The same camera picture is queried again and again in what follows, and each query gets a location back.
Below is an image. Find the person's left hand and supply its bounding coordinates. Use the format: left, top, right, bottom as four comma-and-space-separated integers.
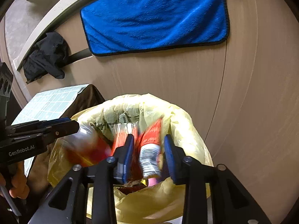
8, 162, 30, 200

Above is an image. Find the blue towel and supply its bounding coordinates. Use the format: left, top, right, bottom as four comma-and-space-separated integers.
80, 0, 230, 57

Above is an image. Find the black cloth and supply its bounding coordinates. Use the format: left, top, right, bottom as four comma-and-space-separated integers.
23, 31, 70, 82

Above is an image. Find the red white wrapper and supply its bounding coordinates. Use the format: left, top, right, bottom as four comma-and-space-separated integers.
138, 117, 164, 179

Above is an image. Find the dark cabinet handle bar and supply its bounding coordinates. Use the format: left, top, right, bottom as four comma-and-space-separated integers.
69, 49, 90, 62

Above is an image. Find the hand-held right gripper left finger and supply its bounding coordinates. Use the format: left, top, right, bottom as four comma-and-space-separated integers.
27, 134, 135, 224

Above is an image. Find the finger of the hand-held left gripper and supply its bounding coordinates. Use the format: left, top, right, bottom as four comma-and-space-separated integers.
7, 120, 80, 145
6, 118, 73, 133

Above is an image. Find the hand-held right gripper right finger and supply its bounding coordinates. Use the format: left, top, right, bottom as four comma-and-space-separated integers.
164, 134, 272, 224

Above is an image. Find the trash bin with yellow bag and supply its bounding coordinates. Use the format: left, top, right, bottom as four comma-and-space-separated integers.
47, 93, 214, 223

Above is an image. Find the clear plastic bag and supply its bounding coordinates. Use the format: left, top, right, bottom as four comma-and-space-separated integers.
56, 121, 112, 166

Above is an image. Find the grey cable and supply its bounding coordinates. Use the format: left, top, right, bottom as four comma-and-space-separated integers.
0, 185, 22, 216

